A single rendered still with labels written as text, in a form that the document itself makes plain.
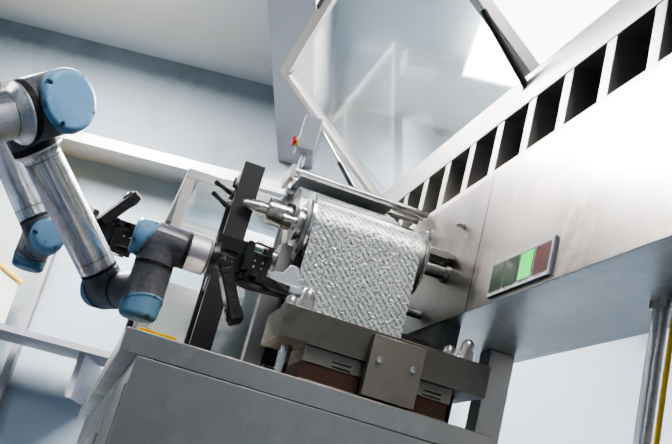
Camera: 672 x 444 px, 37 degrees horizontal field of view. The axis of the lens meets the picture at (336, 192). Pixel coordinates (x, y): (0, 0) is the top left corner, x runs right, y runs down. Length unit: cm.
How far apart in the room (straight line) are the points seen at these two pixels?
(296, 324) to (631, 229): 62
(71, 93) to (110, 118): 417
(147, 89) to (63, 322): 143
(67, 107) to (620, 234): 94
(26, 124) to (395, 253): 78
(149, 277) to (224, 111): 404
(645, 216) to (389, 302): 73
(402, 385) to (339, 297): 29
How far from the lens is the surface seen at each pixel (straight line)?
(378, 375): 179
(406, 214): 247
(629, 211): 151
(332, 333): 180
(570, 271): 162
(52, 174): 196
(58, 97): 179
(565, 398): 563
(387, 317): 204
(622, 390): 572
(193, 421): 168
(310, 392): 172
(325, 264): 202
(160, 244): 193
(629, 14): 179
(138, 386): 167
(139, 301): 191
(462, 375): 187
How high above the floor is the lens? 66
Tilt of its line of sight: 19 degrees up
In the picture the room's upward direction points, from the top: 15 degrees clockwise
